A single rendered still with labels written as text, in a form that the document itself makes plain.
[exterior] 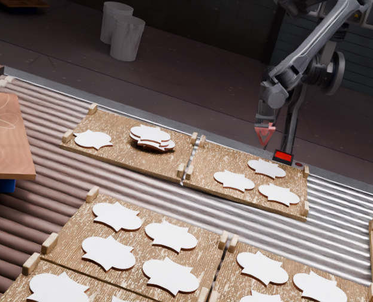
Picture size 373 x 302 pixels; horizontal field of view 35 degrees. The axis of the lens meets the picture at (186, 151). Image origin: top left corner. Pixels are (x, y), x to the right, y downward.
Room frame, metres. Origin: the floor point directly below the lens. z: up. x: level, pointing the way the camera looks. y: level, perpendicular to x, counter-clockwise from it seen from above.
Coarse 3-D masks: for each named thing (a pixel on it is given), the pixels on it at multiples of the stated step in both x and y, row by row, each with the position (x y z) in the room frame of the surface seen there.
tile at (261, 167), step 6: (252, 162) 1.92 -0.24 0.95; (258, 162) 1.93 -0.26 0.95; (264, 162) 1.94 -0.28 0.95; (252, 168) 1.87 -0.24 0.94; (258, 168) 1.88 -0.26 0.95; (264, 168) 1.89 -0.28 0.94; (270, 168) 1.91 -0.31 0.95; (276, 168) 1.92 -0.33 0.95; (258, 174) 1.85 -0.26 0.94; (264, 174) 1.85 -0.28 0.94; (270, 174) 1.86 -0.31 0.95; (276, 174) 1.87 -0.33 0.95; (282, 174) 1.88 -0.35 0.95
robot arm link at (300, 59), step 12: (348, 0) 2.03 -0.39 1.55; (336, 12) 2.01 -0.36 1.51; (348, 12) 2.03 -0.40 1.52; (360, 12) 2.06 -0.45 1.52; (324, 24) 1.99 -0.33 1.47; (336, 24) 2.00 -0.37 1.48; (312, 36) 1.97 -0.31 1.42; (324, 36) 1.97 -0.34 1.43; (300, 48) 1.95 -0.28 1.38; (312, 48) 1.94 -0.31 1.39; (288, 60) 1.92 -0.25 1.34; (300, 60) 1.92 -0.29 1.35; (288, 72) 1.89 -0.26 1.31; (300, 72) 1.91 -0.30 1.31; (288, 84) 1.89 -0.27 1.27
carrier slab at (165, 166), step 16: (96, 112) 2.01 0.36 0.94; (80, 128) 1.84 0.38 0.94; (96, 128) 1.87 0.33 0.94; (112, 128) 1.91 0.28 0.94; (128, 128) 1.94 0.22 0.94; (160, 128) 2.02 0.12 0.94; (64, 144) 1.70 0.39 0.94; (128, 144) 1.82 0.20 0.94; (176, 144) 1.92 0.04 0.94; (192, 144) 1.95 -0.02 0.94; (112, 160) 1.68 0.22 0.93; (128, 160) 1.71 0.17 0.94; (144, 160) 1.74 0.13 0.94; (160, 160) 1.77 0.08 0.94; (176, 160) 1.80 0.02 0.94; (160, 176) 1.67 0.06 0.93; (176, 176) 1.69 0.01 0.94
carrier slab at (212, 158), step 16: (208, 144) 1.99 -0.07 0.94; (192, 160) 1.83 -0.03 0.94; (208, 160) 1.86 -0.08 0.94; (224, 160) 1.89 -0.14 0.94; (240, 160) 1.93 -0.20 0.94; (256, 160) 1.96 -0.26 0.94; (192, 176) 1.71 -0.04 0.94; (208, 176) 1.74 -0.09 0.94; (256, 176) 1.83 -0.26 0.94; (288, 176) 1.90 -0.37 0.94; (208, 192) 1.66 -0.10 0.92; (224, 192) 1.66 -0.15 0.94; (240, 192) 1.69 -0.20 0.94; (256, 192) 1.72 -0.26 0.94; (304, 192) 1.81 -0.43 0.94; (272, 208) 1.65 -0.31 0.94; (288, 208) 1.67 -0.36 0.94
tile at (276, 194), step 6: (264, 186) 1.76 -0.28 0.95; (270, 186) 1.77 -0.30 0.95; (276, 186) 1.78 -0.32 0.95; (264, 192) 1.72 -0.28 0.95; (270, 192) 1.73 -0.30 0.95; (276, 192) 1.74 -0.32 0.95; (282, 192) 1.75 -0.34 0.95; (288, 192) 1.76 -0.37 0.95; (270, 198) 1.69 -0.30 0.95; (276, 198) 1.70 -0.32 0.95; (282, 198) 1.71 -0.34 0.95; (288, 198) 1.72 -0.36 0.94; (294, 198) 1.73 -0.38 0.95; (282, 204) 1.68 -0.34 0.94; (288, 204) 1.68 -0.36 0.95; (294, 204) 1.70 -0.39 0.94
